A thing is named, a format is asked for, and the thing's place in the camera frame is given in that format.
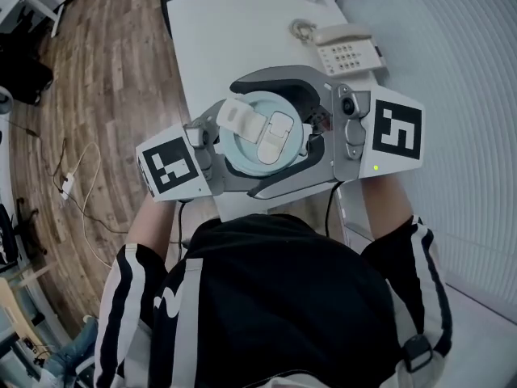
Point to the white desk telephone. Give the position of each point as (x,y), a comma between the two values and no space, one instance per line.
(349,53)

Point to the person's left forearm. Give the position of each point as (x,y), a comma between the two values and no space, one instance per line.
(151,229)

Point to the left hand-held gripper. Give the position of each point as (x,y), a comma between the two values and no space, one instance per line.
(173,168)

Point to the black office chair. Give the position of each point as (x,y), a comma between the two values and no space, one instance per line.
(24,71)
(169,10)

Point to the person's black striped top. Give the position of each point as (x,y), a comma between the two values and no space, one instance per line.
(282,297)

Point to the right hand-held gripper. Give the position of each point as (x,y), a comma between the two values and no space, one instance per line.
(396,136)

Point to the person's right forearm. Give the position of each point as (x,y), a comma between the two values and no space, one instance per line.
(383,208)

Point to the white power strip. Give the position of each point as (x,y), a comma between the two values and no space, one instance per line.
(67,185)

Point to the light blue flip-top cup lid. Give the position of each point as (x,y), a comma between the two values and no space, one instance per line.
(242,156)

